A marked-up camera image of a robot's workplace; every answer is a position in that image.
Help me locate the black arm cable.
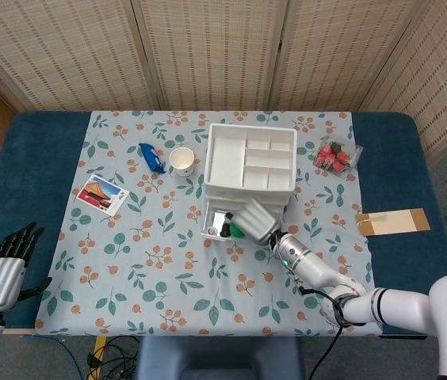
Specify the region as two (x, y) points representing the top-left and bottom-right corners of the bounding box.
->
(298, 284), (347, 380)

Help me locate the floral patterned tablecloth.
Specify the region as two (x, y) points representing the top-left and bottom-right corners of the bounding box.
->
(35, 110), (383, 337)

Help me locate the white plastic drawer organizer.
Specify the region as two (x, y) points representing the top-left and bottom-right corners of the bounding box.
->
(202, 123), (299, 207)

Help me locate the blue snack packet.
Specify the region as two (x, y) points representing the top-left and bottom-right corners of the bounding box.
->
(139, 142), (167, 175)

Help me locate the black floor cable bundle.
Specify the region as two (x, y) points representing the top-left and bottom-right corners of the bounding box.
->
(86, 336), (141, 380)

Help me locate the blue floor cable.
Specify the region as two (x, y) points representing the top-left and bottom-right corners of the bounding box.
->
(25, 334), (80, 380)

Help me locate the postcard with red building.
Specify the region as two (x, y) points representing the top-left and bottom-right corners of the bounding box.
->
(76, 173), (130, 215)

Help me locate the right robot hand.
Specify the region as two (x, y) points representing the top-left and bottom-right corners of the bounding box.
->
(218, 197), (284, 246)

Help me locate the brown paper envelope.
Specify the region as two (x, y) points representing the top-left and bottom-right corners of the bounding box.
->
(356, 208), (432, 238)

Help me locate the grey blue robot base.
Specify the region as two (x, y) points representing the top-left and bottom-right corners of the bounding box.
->
(136, 335), (304, 380)

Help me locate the clear bag of snacks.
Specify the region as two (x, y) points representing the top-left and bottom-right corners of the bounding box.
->
(313, 134), (364, 181)

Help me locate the white paper cup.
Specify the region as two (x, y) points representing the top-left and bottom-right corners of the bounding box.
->
(168, 146), (196, 178)

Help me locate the woven folding screen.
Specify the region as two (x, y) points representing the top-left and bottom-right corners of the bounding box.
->
(0, 0), (447, 155)

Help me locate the teal table cover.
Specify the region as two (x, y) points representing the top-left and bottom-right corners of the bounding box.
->
(0, 111), (447, 340)

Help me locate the clear plastic storage drawer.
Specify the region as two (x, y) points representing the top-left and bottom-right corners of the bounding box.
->
(201, 197), (284, 241)

